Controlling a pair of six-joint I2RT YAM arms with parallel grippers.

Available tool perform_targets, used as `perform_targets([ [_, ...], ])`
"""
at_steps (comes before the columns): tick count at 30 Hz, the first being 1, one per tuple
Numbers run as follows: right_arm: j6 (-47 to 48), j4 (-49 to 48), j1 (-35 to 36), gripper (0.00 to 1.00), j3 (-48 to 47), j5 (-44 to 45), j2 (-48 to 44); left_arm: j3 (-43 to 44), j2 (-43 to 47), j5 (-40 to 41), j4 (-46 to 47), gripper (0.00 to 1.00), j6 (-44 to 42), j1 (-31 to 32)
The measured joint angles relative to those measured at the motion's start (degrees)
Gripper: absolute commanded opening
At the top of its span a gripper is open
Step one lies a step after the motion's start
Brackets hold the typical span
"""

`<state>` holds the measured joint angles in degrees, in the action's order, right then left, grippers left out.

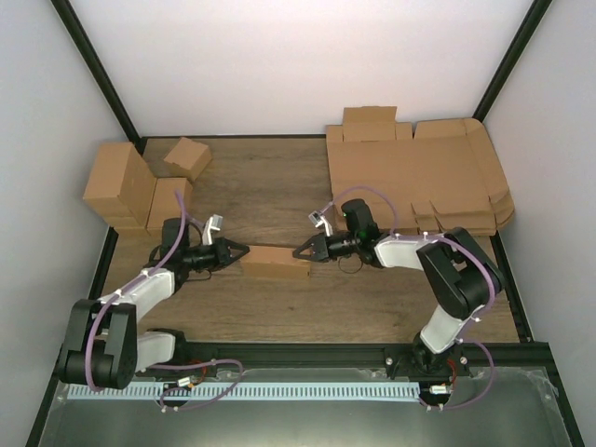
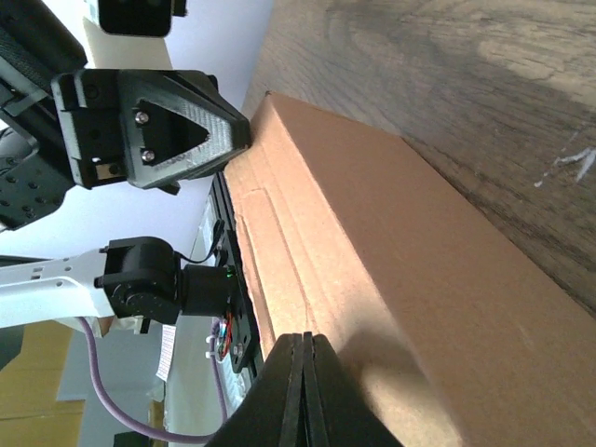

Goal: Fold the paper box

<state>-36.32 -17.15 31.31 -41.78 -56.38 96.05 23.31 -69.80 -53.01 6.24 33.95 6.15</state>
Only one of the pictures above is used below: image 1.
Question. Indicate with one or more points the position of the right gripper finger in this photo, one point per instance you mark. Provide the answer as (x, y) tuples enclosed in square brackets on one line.
[(315, 245), (311, 257)]

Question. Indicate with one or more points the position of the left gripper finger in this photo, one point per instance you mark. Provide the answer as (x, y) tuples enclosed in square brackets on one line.
[(237, 248), (233, 257)]

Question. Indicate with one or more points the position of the black aluminium frame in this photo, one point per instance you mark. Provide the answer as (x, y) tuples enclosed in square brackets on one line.
[(528, 351)]

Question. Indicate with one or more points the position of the clear plastic sheet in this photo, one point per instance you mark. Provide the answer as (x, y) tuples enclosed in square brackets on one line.
[(505, 407)]

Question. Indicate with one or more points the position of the tall folded cardboard box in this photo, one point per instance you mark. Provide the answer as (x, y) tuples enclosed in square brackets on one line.
[(120, 188)]

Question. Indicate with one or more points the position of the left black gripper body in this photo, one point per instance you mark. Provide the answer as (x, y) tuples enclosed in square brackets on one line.
[(211, 262)]

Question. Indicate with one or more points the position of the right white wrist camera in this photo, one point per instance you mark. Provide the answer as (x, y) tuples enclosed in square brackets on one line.
[(319, 220)]

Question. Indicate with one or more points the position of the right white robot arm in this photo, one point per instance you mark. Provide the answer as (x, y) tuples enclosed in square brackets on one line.
[(464, 280)]

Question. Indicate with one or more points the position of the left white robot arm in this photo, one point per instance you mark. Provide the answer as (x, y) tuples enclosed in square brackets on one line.
[(101, 347)]

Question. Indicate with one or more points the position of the small tilted cardboard box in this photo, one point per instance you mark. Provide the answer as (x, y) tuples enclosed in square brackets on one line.
[(188, 159)]

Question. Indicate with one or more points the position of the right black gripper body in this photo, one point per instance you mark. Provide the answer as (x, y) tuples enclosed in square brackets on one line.
[(344, 250)]

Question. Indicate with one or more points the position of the light blue slotted cable duct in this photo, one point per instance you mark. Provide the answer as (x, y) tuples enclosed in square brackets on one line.
[(369, 391)]

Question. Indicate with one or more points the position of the stack of flat cardboard blanks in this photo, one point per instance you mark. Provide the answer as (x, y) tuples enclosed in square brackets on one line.
[(431, 176)]

